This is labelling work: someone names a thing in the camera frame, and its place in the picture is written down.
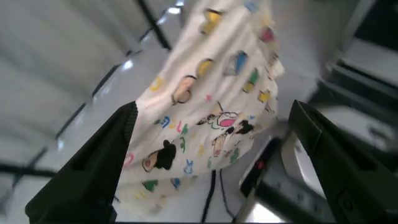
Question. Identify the white curtain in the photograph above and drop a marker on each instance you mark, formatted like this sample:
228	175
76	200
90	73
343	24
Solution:
46	62

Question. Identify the cream printed garment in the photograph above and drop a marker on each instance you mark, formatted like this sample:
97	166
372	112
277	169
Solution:
202	93

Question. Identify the black clothes rack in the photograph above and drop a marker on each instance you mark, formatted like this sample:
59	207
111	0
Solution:
154	25

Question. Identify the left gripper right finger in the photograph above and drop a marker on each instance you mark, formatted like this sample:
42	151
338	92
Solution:
342	186

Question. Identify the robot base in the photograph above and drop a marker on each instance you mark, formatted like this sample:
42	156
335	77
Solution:
280	186

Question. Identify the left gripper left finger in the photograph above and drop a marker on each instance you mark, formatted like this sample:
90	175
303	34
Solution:
93	186

